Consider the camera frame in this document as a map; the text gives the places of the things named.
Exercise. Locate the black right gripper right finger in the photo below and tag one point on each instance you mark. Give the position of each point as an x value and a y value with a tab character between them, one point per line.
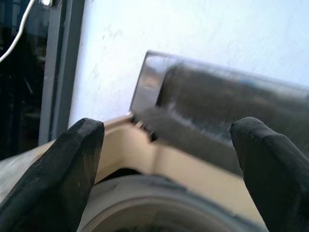
272	174

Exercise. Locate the transparent grey washer lid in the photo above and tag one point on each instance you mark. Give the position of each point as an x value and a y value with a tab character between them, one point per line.
217	106

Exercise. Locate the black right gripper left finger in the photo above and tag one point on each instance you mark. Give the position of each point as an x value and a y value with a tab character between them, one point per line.
55	174

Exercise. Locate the cream top-load washing machine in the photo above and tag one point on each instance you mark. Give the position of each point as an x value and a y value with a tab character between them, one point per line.
183	174

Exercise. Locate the grey window frame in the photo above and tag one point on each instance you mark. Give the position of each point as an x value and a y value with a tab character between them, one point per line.
60	72

